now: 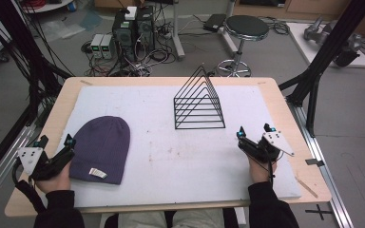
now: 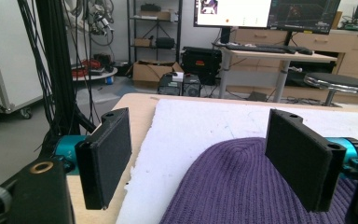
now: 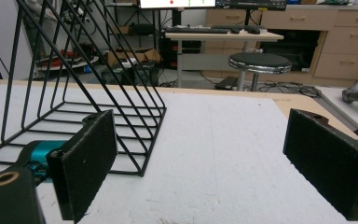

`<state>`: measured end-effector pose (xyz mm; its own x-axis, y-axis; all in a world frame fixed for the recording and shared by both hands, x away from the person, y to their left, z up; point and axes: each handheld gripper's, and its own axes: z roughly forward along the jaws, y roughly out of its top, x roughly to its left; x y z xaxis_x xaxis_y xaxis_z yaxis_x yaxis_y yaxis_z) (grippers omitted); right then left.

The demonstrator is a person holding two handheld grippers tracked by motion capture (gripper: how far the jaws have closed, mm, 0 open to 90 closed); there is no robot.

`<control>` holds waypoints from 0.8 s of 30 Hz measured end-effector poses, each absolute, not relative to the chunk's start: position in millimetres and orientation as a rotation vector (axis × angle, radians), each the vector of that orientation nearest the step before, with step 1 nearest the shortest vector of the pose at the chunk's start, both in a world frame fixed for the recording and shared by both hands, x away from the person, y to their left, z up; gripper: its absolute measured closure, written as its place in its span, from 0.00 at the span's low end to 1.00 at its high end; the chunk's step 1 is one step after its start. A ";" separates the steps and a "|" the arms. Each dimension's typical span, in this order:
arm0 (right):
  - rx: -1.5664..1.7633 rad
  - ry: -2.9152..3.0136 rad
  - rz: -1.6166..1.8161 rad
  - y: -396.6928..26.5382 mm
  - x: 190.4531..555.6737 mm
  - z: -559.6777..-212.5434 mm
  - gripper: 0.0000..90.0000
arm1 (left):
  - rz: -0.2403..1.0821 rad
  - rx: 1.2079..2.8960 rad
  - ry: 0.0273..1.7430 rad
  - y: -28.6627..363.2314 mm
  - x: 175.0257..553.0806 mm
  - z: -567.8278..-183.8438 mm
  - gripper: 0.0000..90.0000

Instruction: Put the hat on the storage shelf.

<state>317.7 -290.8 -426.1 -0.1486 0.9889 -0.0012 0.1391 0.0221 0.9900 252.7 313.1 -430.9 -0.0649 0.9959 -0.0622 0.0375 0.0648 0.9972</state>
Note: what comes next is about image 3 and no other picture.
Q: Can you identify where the black metal shelf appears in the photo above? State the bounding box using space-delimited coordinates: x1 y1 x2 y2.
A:
104 0 160 64

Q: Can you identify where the brown cardboard box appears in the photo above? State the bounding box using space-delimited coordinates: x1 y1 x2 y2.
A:
106 47 163 68

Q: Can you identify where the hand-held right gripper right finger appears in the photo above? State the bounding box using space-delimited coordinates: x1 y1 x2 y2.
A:
282 108 358 222

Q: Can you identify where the wooden drawer cabinet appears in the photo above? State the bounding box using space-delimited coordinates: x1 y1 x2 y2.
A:
205 4 358 89

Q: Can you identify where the white foam mat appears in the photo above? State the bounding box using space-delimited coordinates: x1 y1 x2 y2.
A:
0 82 358 224

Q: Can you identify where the light wooden desk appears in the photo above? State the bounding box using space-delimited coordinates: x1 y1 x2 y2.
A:
164 30 284 89

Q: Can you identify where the black wire rack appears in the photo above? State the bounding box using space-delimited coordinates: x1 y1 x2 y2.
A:
0 0 168 178

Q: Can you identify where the black keyboard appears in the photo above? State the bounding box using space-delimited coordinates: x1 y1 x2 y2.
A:
165 26 231 35

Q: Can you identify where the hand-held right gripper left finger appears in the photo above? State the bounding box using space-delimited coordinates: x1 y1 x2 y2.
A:
18 108 119 224

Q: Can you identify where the round black stool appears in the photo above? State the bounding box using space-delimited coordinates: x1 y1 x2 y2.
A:
227 51 293 92

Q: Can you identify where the lit white monitor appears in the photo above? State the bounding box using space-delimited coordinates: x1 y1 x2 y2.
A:
138 0 217 10

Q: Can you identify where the flat black floor device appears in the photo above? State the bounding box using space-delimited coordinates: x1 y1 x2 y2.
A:
213 76 240 91

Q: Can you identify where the dark monitor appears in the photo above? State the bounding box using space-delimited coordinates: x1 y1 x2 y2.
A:
215 0 288 12

